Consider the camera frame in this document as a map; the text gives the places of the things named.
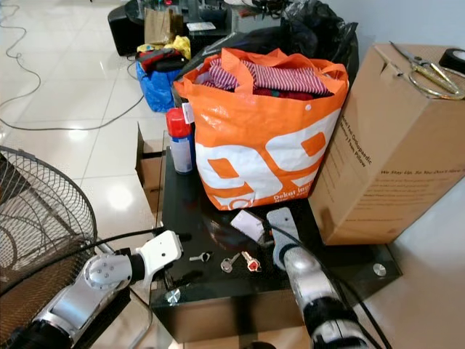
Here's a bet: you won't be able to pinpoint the black wire guard fan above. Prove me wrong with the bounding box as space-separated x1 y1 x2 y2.
0 145 100 349

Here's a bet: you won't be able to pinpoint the black garbage bag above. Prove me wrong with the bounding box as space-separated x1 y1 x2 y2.
178 0 361 84

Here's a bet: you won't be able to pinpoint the clear card holder white card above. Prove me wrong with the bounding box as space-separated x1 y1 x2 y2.
230 210 267 244

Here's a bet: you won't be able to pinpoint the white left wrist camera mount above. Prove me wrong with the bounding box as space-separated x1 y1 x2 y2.
131 229 185 289

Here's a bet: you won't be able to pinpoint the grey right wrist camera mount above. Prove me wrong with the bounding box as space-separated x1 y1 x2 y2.
265 206 303 252

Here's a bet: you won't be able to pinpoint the black speaker box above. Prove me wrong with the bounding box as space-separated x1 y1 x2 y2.
107 6 146 57

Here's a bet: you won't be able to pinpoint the gold handled scissors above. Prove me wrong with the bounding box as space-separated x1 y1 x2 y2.
388 41 465 101

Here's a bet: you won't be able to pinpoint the white paper sheet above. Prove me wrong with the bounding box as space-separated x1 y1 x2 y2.
186 21 217 33

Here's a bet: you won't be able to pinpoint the grey floor cable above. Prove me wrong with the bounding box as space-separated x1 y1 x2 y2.
0 4 146 133

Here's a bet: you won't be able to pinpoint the black round object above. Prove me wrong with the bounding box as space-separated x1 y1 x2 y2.
438 47 465 78

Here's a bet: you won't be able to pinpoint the spray can with red cap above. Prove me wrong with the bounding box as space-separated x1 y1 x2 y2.
165 107 194 175

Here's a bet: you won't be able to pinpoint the red dark clothes pile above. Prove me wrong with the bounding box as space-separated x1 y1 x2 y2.
137 45 179 72

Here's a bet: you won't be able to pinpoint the black glass table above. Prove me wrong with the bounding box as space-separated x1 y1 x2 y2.
147 145 403 344

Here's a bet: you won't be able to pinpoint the yellow cloth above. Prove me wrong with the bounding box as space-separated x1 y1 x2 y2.
169 35 192 60

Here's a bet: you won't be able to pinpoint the large brown cardboard box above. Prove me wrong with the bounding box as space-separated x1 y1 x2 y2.
307 41 465 246

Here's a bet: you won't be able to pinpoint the red white striped cloth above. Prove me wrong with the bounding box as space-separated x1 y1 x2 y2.
200 58 335 100

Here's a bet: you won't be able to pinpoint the blue plastic bag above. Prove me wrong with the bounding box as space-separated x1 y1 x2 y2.
135 61 184 113

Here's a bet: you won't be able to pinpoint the silver key with red tag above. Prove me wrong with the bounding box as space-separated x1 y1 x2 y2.
219 251 262 275

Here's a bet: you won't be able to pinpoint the small brown carton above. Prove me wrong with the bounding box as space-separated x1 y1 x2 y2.
135 122 169 214

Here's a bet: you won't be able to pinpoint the orange white shopping bag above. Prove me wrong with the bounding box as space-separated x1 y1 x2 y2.
172 47 352 212

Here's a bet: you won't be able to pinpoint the brown paper bag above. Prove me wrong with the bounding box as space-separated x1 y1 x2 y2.
144 7 184 46

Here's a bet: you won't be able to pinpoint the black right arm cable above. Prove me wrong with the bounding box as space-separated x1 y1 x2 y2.
334 273 382 349

